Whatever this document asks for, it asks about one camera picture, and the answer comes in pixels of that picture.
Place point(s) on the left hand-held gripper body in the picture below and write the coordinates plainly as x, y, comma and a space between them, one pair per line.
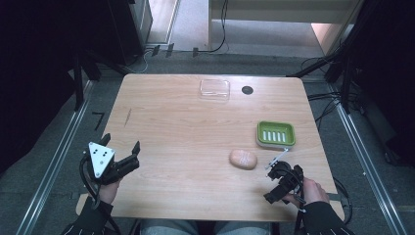
101, 158

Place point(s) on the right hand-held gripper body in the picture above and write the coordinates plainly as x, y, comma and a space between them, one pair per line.
286, 178

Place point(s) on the pink soap bar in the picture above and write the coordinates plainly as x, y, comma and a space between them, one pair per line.
243, 159

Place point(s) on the green soap dish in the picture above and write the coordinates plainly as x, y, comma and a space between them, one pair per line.
275, 134

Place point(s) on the person's right hand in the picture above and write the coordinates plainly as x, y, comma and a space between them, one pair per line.
313, 192

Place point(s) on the person's left hand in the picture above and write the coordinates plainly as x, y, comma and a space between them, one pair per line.
109, 192

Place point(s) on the person's right leg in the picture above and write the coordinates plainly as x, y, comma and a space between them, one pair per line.
243, 229

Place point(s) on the person's leg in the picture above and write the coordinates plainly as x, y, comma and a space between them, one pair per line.
243, 229
169, 227

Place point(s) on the black metal stand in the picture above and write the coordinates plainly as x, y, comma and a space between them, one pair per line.
346, 81
78, 84

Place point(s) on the person's left leg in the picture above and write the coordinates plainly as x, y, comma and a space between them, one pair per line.
169, 227

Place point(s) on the black round table grommet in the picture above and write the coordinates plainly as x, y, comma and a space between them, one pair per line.
247, 90

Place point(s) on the clear plastic lid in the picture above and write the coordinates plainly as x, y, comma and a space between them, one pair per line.
214, 89

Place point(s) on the black cabinet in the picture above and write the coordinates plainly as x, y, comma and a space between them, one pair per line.
127, 29

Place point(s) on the aluminium floor rail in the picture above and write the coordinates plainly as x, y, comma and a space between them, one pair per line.
368, 163
54, 163

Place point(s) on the white furniture frame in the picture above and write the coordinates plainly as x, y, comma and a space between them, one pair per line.
277, 8

